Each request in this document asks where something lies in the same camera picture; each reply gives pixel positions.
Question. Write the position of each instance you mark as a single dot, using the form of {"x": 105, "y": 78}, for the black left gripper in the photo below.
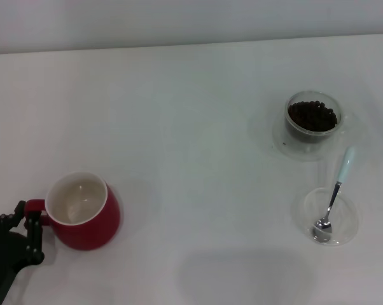
{"x": 4, "y": 254}

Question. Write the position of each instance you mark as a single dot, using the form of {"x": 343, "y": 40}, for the red ceramic mug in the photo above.
{"x": 93, "y": 228}

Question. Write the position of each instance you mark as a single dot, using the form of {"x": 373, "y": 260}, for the pile of coffee beans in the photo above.
{"x": 312, "y": 116}

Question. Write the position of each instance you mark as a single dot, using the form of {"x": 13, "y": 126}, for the clear glass saucer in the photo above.
{"x": 303, "y": 152}

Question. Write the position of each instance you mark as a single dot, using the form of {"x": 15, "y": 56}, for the small clear glass dish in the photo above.
{"x": 347, "y": 219}

